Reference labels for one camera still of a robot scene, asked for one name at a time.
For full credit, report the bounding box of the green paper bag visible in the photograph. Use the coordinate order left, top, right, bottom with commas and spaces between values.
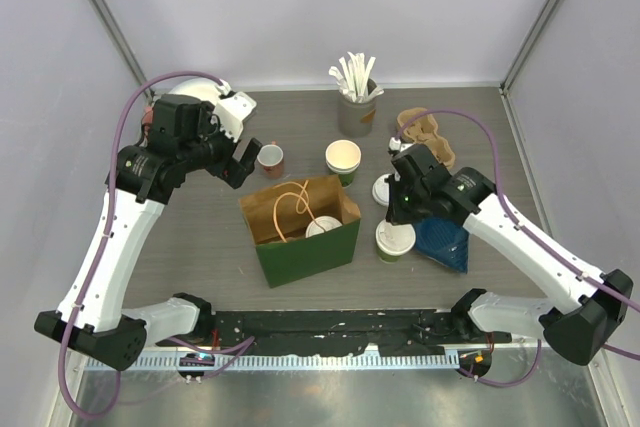
239, 175, 361, 288

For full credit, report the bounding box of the floral pink tumbler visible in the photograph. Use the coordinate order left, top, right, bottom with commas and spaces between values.
141, 105, 153, 139

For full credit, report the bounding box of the white cup lid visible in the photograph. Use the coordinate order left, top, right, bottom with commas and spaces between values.
305, 216, 342, 238
375, 220, 416, 257

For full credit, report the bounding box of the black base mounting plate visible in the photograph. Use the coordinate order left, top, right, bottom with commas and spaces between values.
178, 309, 512, 357

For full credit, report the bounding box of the blue leaf-shaped dish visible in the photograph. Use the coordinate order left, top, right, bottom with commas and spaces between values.
413, 217, 469, 274

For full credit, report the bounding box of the grey straw holder cup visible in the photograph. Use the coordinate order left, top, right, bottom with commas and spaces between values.
337, 92, 377, 138

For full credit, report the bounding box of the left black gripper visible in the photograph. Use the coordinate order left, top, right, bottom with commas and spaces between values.
180, 102, 261, 187

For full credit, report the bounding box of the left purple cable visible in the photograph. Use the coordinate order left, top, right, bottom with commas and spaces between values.
57, 71, 256, 421

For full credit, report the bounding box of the stack of white lids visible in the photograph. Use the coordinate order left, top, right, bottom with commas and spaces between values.
372, 174, 389, 207

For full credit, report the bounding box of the white paper plate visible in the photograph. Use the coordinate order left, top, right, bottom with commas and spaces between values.
169, 77, 231, 104

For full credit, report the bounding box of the stack of green paper cups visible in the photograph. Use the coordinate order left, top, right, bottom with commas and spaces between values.
325, 139, 361, 187

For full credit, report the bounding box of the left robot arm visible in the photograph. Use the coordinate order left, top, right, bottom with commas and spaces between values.
34, 92, 262, 371

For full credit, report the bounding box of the purple cable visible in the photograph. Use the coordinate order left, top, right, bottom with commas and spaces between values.
57, 71, 256, 421
389, 109, 640, 388

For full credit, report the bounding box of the white wrapped straws bundle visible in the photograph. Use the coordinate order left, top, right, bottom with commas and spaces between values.
328, 52, 384, 104

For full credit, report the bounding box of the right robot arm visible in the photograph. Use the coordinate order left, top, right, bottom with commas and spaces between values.
385, 138, 633, 366

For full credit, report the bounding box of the cardboard cup carrier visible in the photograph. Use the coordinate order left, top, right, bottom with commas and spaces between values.
396, 108, 456, 169

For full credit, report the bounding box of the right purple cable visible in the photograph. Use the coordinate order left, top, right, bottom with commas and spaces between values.
389, 109, 640, 388

